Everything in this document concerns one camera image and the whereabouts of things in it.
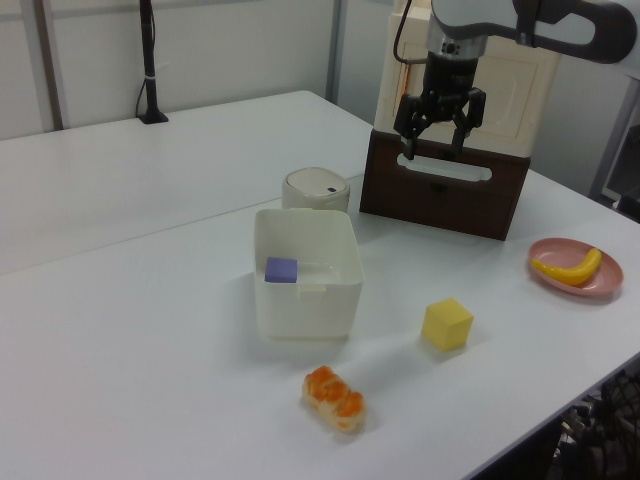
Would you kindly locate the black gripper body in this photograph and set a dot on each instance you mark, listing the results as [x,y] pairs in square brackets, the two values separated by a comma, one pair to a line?
[450,80]

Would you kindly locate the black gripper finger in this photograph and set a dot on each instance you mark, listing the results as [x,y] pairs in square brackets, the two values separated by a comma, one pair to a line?
[467,120]
[411,122]

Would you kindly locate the white plastic box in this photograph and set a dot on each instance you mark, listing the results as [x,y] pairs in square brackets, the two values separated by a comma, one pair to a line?
[305,310]

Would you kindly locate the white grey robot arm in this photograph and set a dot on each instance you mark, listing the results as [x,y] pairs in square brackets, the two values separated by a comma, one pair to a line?
[550,20]

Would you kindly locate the dark brown wooden box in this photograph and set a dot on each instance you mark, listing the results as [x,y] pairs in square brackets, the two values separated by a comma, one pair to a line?
[450,205]

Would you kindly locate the cream toy cabinet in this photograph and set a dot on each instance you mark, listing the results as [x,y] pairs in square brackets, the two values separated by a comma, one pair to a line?
[515,100]

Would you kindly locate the small white lidded bin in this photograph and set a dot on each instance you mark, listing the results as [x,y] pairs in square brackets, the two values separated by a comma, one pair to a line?
[310,192]

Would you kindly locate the yellow toy banana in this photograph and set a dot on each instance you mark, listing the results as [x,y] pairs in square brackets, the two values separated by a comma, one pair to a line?
[570,272]

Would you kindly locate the purple cube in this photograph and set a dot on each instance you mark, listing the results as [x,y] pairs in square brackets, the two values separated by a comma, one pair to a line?
[281,270]

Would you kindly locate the yellow cube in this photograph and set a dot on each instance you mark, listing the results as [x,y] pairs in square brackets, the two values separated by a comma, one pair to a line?
[445,325]

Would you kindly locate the pink plate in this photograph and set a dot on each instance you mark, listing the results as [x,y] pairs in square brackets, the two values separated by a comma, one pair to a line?
[607,280]

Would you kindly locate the orange glazed toy bread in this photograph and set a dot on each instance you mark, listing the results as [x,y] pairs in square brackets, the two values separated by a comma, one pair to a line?
[332,397]

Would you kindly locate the black camera stand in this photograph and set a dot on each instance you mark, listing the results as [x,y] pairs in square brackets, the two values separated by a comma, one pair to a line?
[148,60]

